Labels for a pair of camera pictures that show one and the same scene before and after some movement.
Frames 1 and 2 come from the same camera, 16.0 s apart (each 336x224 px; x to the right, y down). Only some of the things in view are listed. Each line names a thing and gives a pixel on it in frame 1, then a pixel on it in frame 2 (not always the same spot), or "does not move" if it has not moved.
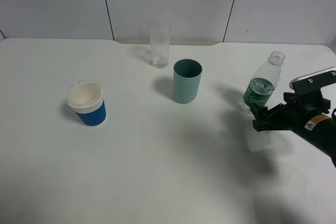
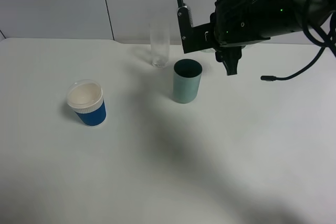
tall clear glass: x=160 y=34 does not move
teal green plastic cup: x=187 y=75 does not move
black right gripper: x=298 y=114 to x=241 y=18
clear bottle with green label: x=261 y=86 to x=211 y=50
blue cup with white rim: x=86 y=97 does not move
